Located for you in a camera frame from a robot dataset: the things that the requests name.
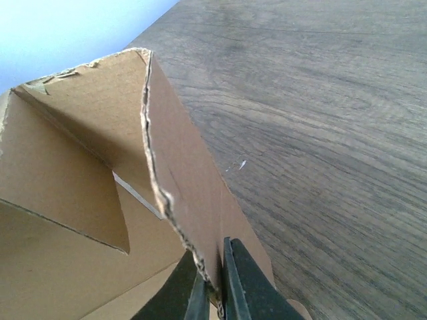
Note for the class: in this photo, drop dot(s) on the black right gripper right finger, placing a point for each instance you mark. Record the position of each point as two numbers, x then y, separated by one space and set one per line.
248 294

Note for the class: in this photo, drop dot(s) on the brown cardboard box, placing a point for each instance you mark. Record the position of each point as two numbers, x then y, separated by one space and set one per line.
105 184

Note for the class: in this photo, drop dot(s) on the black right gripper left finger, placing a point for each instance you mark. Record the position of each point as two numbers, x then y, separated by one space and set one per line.
184 295

